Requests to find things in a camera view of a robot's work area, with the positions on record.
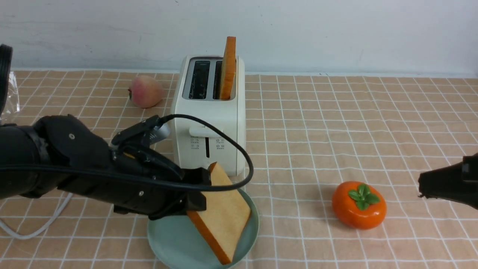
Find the pale green plate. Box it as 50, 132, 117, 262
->
148, 189, 261, 269

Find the white toaster power cord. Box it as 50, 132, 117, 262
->
0, 192, 74, 240

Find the clear plastic wrap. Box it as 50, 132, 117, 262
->
0, 71, 21, 125

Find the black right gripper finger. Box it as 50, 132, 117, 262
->
418, 153, 478, 209

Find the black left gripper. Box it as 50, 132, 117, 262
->
34, 115, 212, 220

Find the pink toy peach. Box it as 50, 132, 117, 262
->
128, 75, 165, 109

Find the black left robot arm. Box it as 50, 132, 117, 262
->
1, 114, 211, 220

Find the toast slice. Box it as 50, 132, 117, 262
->
220, 36, 237, 100
186, 162, 252, 265

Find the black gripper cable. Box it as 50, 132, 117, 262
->
0, 114, 254, 192

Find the white two-slot toaster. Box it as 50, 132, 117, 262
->
169, 56, 246, 176

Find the checked beige tablecloth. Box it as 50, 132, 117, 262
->
0, 71, 478, 269

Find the orange toy persimmon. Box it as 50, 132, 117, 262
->
332, 182, 388, 230

